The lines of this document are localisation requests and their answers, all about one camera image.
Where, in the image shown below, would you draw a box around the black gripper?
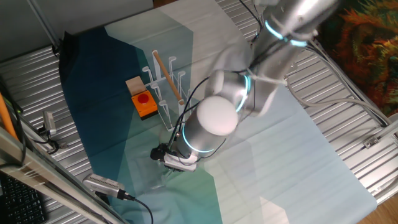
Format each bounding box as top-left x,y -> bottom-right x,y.
162,164 -> 184,173

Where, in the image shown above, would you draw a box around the clear glass cup with handle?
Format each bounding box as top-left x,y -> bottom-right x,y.
149,161 -> 177,191

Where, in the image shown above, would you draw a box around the orange box red push button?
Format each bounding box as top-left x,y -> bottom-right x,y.
131,90 -> 159,121

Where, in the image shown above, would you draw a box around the plain wooden block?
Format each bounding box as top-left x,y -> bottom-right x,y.
125,75 -> 147,96

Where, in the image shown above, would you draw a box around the blue green white tablecloth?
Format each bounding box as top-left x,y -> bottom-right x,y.
58,0 -> 378,224

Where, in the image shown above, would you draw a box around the white zip tie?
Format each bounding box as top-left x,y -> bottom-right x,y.
247,72 -> 289,86

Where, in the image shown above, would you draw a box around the black computer keyboard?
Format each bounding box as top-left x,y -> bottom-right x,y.
0,174 -> 48,224

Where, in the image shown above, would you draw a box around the orange tube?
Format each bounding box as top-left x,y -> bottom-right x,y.
0,92 -> 19,141

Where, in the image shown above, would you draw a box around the grey metal pole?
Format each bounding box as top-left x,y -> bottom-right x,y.
26,0 -> 62,52

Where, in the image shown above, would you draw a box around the colourful orange green fabric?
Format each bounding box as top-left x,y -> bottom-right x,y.
315,0 -> 398,118

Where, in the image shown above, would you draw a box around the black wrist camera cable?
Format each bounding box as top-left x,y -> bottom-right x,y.
150,76 -> 228,162

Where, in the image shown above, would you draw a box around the white cup rack wooden handle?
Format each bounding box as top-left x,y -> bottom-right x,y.
141,49 -> 200,132

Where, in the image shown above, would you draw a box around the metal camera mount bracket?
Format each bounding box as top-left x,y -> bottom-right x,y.
30,126 -> 68,156

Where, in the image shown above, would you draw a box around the aluminium frame bar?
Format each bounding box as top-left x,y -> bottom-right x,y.
0,126 -> 130,224

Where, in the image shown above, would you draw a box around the black looped cable bundle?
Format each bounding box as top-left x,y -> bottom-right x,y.
238,0 -> 264,42

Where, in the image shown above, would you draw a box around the thick grey robot cable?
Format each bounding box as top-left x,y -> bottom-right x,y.
284,77 -> 393,126

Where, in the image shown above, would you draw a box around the small metal table bracket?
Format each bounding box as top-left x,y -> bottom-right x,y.
363,136 -> 381,149

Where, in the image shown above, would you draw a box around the thin grey cable bundle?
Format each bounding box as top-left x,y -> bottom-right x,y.
306,40 -> 391,127

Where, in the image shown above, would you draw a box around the white metal frame bar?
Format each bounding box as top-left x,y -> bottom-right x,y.
377,112 -> 398,146

